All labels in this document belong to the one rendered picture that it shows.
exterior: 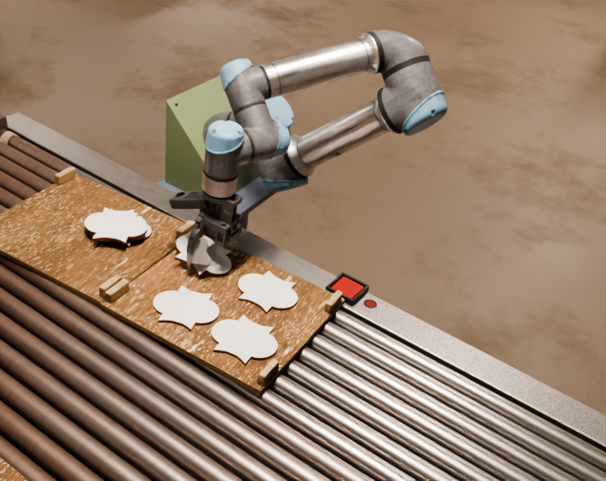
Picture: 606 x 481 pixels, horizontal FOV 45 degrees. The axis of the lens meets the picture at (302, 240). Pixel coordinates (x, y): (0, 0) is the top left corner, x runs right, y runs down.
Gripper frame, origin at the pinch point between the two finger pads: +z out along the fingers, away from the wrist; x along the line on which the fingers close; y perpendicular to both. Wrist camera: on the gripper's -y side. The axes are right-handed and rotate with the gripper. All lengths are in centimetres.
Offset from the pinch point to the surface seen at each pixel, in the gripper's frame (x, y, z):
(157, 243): -1.2, -12.4, 1.7
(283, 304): -2.2, 23.6, -0.8
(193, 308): -15.4, 8.8, 0.1
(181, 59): 270, -209, 101
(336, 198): 186, -44, 94
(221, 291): -6.1, 9.8, 0.8
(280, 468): -37, 45, 2
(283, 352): -14.0, 31.0, -0.1
